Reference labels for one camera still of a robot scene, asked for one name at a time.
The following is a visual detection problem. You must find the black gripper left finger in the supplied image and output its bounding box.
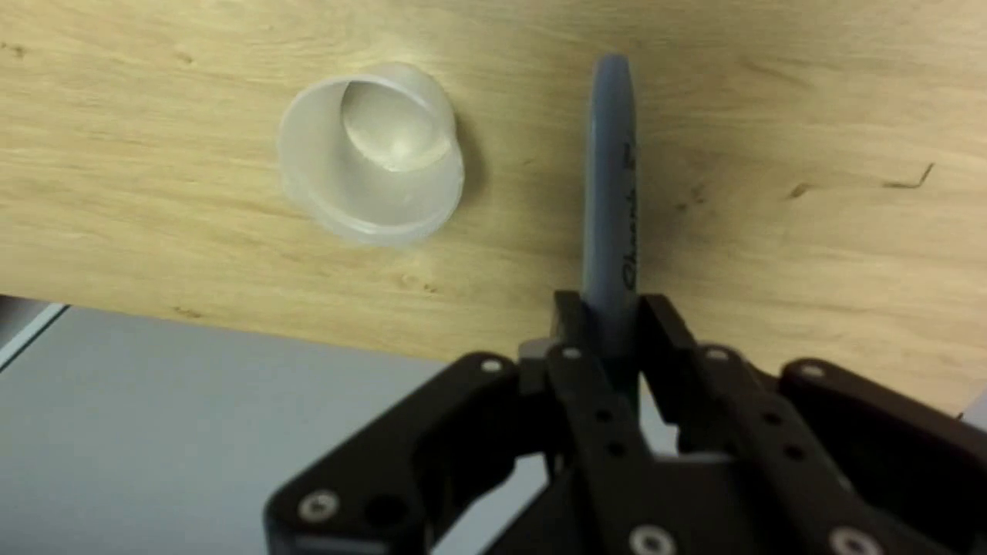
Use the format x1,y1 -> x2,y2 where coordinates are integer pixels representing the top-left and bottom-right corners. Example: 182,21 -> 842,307
263,290 -> 651,555

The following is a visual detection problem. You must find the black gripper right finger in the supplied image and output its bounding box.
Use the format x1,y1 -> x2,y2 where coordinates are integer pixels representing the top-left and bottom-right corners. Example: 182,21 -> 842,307
639,295 -> 987,555

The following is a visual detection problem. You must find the green capped marker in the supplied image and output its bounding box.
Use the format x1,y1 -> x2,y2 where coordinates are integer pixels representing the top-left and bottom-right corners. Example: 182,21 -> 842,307
583,56 -> 639,357

